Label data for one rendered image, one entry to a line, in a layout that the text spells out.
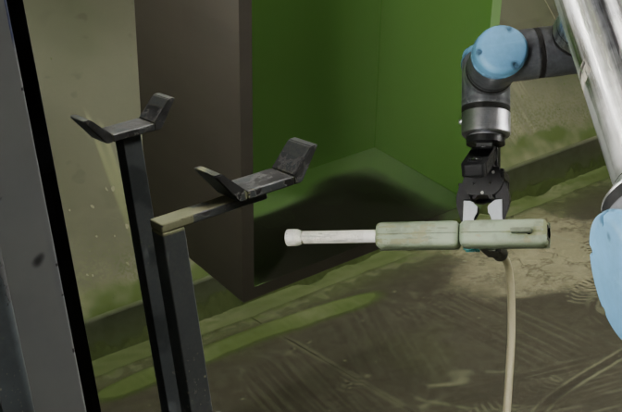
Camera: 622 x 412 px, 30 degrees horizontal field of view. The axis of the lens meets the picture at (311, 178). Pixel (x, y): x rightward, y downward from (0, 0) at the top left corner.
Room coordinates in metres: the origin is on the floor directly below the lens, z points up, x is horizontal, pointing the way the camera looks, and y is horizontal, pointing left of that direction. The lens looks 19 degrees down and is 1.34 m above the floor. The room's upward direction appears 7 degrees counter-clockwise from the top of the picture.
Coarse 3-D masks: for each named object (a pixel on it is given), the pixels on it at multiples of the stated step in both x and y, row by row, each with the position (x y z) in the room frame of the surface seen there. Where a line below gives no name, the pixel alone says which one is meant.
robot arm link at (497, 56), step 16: (496, 32) 1.97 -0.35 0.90; (512, 32) 1.96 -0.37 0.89; (528, 32) 1.98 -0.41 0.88; (480, 48) 1.96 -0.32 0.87; (496, 48) 1.95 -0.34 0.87; (512, 48) 1.95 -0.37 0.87; (528, 48) 1.95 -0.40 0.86; (480, 64) 1.95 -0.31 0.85; (496, 64) 1.94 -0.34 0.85; (512, 64) 1.93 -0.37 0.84; (528, 64) 1.95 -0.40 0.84; (480, 80) 1.99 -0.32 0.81; (496, 80) 1.96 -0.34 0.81; (512, 80) 1.97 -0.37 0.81
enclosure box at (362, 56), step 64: (192, 0) 1.96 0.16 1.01; (256, 0) 2.30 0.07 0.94; (320, 0) 2.39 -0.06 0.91; (384, 0) 2.48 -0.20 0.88; (448, 0) 2.31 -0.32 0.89; (192, 64) 1.98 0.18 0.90; (256, 64) 2.32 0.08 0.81; (320, 64) 2.42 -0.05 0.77; (384, 64) 2.50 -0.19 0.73; (448, 64) 2.32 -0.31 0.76; (192, 128) 2.01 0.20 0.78; (256, 128) 2.34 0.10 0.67; (320, 128) 2.44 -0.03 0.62; (384, 128) 2.51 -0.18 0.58; (448, 128) 2.34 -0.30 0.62; (192, 192) 2.04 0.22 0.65; (320, 192) 2.34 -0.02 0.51; (384, 192) 2.34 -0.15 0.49; (448, 192) 2.33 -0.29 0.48; (192, 256) 2.07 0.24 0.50; (256, 256) 2.08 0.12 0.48; (320, 256) 2.08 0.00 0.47
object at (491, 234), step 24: (288, 240) 2.01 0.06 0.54; (312, 240) 2.00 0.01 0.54; (336, 240) 1.98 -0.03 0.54; (360, 240) 1.97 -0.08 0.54; (384, 240) 1.94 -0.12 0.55; (408, 240) 1.92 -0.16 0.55; (432, 240) 1.91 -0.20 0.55; (456, 240) 1.89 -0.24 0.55; (480, 240) 1.88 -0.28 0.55; (504, 240) 1.86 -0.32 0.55; (528, 240) 1.85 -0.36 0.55
